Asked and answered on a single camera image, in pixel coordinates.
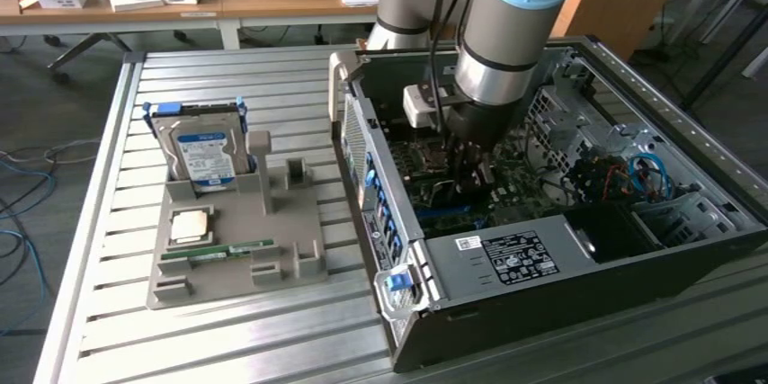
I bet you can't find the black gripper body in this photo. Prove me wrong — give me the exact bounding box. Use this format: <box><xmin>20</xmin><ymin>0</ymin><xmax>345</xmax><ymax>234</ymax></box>
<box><xmin>446</xmin><ymin>100</ymin><xmax>522</xmax><ymax>152</ymax></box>

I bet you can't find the green graphics card black fan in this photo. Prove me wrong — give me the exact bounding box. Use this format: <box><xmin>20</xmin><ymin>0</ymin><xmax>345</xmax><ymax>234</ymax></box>
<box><xmin>413</xmin><ymin>178</ymin><xmax>488</xmax><ymax>210</ymax></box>

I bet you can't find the metal CPU socket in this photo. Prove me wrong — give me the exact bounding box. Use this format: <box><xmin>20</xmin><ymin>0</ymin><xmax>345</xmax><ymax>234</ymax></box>
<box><xmin>413</xmin><ymin>139</ymin><xmax>454</xmax><ymax>170</ymax></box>

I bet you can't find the green motherboard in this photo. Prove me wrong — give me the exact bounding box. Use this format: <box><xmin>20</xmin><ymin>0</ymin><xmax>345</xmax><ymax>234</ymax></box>
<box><xmin>382</xmin><ymin>113</ymin><xmax>565</xmax><ymax>241</ymax></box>

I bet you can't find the blue expansion slot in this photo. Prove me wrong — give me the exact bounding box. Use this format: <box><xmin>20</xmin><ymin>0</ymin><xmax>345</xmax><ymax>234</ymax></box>
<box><xmin>416</xmin><ymin>204</ymin><xmax>476</xmax><ymax>221</ymax></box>

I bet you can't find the grey chipset heatsink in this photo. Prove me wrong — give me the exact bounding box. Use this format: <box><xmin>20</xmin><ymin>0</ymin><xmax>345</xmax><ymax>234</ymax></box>
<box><xmin>490</xmin><ymin>207</ymin><xmax>530</xmax><ymax>227</ymax></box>

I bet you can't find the perforated metal disk bay cage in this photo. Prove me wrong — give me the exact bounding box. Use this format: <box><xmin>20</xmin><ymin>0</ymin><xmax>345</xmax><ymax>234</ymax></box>
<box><xmin>524</xmin><ymin>85</ymin><xmax>606</xmax><ymax>169</ymax></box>

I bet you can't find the grey power supply with label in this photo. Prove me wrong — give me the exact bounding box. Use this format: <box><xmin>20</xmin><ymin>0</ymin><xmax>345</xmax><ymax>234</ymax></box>
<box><xmin>418</xmin><ymin>215</ymin><xmax>601</xmax><ymax>308</ymax></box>

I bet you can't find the black plastic bay box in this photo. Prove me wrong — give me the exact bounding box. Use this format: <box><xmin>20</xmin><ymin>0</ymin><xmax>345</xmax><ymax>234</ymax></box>
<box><xmin>562</xmin><ymin>202</ymin><xmax>666</xmax><ymax>264</ymax></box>

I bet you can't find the blue case latch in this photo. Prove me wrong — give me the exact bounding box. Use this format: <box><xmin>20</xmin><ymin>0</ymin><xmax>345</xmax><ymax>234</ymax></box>
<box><xmin>382</xmin><ymin>272</ymin><xmax>416</xmax><ymax>291</ymax></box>

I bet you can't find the open black PC case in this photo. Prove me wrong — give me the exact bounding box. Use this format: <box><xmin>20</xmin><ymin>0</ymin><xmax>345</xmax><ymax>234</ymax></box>
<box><xmin>328</xmin><ymin>35</ymin><xmax>768</xmax><ymax>374</ymax></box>

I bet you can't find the grey metal disk bay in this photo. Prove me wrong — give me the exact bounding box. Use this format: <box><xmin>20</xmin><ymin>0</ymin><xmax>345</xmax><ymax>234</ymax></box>
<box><xmin>629</xmin><ymin>192</ymin><xmax>742</xmax><ymax>250</ymax></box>

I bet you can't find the wooden office desk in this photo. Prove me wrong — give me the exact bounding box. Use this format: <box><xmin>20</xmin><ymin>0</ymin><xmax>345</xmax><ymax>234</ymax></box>
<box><xmin>220</xmin><ymin>0</ymin><xmax>385</xmax><ymax>50</ymax></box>
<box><xmin>0</xmin><ymin>0</ymin><xmax>241</xmax><ymax>50</ymax></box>

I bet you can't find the grey parts rack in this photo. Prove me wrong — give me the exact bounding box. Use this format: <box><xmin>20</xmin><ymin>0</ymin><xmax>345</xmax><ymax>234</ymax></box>
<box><xmin>145</xmin><ymin>129</ymin><xmax>330</xmax><ymax>312</ymax></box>

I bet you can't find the hard disk in blue caddy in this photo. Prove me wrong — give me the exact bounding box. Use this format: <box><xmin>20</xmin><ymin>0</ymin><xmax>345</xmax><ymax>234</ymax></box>
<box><xmin>141</xmin><ymin>96</ymin><xmax>250</xmax><ymax>194</ymax></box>

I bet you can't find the green RAM stick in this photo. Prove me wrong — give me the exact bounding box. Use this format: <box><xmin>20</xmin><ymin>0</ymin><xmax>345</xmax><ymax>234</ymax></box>
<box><xmin>160</xmin><ymin>239</ymin><xmax>276</xmax><ymax>262</ymax></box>

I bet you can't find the beige CPU chip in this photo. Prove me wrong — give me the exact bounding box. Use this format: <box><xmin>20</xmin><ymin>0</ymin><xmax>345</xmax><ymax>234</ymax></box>
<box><xmin>168</xmin><ymin>210</ymin><xmax>210</xmax><ymax>242</ymax></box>

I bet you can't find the black wheeled desk leg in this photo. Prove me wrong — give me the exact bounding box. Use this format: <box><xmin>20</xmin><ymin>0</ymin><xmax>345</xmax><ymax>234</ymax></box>
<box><xmin>45</xmin><ymin>31</ymin><xmax>134</xmax><ymax>84</ymax></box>

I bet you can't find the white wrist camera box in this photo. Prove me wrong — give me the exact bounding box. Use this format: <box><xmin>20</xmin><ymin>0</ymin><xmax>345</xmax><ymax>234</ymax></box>
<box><xmin>401</xmin><ymin>84</ymin><xmax>461</xmax><ymax>129</ymax></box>

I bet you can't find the black wire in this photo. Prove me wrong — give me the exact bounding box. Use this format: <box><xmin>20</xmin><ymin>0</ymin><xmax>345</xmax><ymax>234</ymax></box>
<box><xmin>530</xmin><ymin>131</ymin><xmax>578</xmax><ymax>196</ymax></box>

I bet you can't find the black camera cable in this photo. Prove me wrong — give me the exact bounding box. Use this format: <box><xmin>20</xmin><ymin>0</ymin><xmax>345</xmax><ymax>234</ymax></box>
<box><xmin>425</xmin><ymin>0</ymin><xmax>476</xmax><ymax>133</ymax></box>

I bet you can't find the coloured power wire bundle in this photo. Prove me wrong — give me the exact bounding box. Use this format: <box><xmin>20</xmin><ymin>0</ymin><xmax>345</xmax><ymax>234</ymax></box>
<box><xmin>569</xmin><ymin>156</ymin><xmax>630</xmax><ymax>203</ymax></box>

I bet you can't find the blue data wire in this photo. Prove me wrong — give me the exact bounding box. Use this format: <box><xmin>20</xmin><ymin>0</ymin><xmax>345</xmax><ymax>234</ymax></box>
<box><xmin>626</xmin><ymin>153</ymin><xmax>674</xmax><ymax>201</ymax></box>

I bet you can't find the white floor cable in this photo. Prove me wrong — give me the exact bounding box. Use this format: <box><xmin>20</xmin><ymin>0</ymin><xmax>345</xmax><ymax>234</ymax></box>
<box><xmin>0</xmin><ymin>138</ymin><xmax>102</xmax><ymax>165</ymax></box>

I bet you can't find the blue floor cable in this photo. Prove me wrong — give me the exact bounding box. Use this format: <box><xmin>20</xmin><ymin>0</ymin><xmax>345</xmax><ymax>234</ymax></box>
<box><xmin>0</xmin><ymin>163</ymin><xmax>56</xmax><ymax>335</ymax></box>

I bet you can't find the black floor cable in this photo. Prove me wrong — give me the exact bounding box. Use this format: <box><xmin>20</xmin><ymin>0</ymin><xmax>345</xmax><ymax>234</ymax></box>
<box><xmin>0</xmin><ymin>197</ymin><xmax>30</xmax><ymax>286</ymax></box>

